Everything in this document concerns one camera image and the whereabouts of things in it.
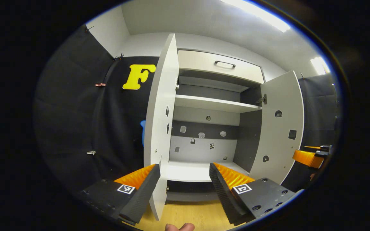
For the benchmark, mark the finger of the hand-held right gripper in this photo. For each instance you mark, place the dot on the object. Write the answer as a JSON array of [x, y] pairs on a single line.
[[305, 158], [323, 148]]

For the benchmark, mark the metal door hinge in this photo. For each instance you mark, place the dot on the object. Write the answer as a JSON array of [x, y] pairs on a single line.
[[262, 100]]

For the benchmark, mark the white cabinet bottom shelf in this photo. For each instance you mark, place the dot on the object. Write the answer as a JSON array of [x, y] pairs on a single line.
[[191, 171]]

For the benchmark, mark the silver cloth clip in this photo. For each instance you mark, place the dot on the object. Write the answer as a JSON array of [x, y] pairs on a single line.
[[91, 152]]

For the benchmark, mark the beige double-door shoe cabinet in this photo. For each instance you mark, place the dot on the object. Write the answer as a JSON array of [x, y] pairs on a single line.
[[249, 144]]

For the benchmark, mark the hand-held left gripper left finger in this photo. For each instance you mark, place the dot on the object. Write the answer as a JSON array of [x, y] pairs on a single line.
[[143, 195]]

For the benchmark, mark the short ceiling light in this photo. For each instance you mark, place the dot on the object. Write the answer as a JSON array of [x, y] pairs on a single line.
[[320, 65]]

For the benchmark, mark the beige cabinet drawer front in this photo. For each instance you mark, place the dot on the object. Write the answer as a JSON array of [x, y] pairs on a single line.
[[201, 62]]

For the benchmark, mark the black backdrop cloth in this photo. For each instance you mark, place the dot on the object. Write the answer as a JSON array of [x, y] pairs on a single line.
[[69, 128]]

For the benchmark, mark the black cloth clip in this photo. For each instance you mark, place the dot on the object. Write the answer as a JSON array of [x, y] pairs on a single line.
[[119, 57]]

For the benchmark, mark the beige cabinet door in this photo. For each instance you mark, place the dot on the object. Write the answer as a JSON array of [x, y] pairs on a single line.
[[278, 144], [159, 128]]

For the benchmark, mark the pink cloth clip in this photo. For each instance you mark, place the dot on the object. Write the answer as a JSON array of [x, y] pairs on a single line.
[[100, 84]]

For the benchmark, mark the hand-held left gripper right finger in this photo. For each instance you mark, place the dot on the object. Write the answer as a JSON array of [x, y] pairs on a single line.
[[223, 195]]

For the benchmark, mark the white cabinet shelf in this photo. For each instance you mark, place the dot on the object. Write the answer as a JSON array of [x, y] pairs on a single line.
[[191, 171], [210, 102]]

